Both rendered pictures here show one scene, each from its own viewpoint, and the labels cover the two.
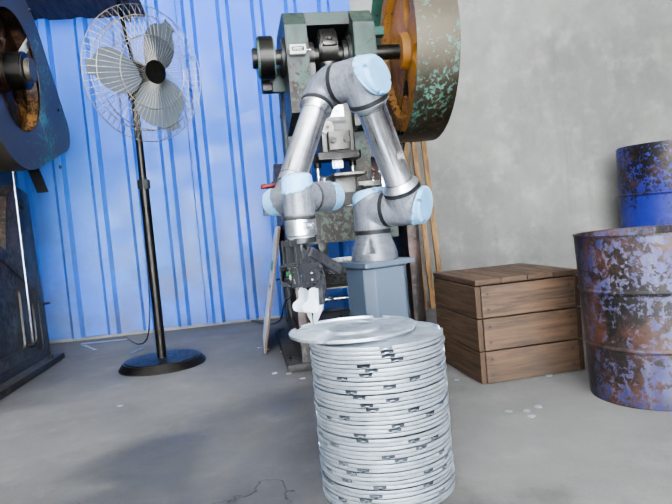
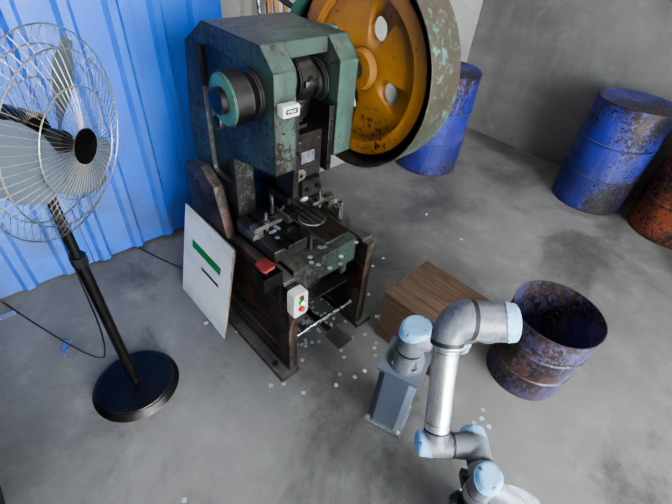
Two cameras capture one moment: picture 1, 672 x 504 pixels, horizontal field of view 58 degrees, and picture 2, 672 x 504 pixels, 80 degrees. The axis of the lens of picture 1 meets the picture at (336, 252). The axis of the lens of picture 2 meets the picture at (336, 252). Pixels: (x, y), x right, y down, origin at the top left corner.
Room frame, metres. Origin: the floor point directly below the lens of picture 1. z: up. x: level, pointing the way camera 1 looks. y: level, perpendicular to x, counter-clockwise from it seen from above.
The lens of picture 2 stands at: (1.38, 0.74, 1.86)
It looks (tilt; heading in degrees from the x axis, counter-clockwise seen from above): 41 degrees down; 322
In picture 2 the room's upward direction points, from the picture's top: 6 degrees clockwise
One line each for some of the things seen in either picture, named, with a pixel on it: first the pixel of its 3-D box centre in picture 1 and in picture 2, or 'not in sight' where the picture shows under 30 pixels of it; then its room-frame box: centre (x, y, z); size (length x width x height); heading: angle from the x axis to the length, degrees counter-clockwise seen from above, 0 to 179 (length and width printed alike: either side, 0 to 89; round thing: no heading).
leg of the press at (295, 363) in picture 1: (284, 255); (234, 264); (2.83, 0.24, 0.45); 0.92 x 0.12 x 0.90; 9
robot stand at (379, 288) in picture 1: (381, 327); (396, 388); (1.95, -0.13, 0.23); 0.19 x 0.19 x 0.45; 27
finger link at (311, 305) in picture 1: (311, 306); not in sight; (1.43, 0.07, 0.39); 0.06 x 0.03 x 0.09; 131
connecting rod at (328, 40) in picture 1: (328, 68); (295, 99); (2.73, -0.04, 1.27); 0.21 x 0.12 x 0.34; 9
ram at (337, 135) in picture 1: (334, 118); (300, 158); (2.69, -0.05, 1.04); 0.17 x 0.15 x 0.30; 9
